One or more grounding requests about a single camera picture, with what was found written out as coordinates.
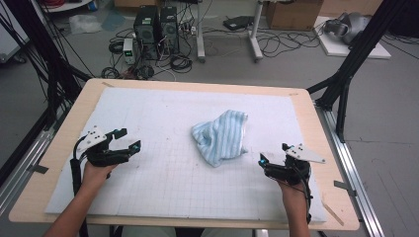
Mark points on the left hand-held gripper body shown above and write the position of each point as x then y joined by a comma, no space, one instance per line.
102,156

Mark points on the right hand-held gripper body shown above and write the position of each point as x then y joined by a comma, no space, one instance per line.
290,173

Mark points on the blue striped towel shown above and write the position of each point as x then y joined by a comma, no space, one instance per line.
220,138

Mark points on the person's right hand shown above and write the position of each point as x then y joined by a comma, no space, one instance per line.
294,194

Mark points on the person's left hand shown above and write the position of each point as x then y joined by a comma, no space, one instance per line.
95,177

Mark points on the white foam mat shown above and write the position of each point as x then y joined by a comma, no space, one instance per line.
158,108

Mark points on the black tape piece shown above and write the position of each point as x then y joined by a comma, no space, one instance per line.
38,169
344,186

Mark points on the thin wooden stick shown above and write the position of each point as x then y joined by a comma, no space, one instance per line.
332,213

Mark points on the white power supply unit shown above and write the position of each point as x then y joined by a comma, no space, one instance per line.
128,49

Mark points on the large black computer tower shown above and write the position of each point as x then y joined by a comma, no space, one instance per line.
146,29

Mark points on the white floor board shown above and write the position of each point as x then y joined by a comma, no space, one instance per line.
336,49

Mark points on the teal sheet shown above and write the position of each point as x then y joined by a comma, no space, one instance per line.
113,20

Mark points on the slim black computer tower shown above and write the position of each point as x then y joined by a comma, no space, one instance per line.
169,29

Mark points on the clear plastic bag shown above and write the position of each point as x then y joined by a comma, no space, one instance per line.
84,23

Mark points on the white desk leg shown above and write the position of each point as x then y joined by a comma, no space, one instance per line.
254,33
200,33

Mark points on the brown cardboard box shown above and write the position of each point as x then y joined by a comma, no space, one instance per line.
293,16

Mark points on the flat black device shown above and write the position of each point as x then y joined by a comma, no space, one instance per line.
237,22

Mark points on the white round table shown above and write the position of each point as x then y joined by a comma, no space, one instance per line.
66,7

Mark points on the grey headset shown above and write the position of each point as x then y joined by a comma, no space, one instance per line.
354,26

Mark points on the white cabinet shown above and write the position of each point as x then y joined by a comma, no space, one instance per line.
10,42

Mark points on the aluminium rail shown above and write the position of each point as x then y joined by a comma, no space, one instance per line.
19,174
365,210

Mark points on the black frame strut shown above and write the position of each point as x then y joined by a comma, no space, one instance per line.
362,49

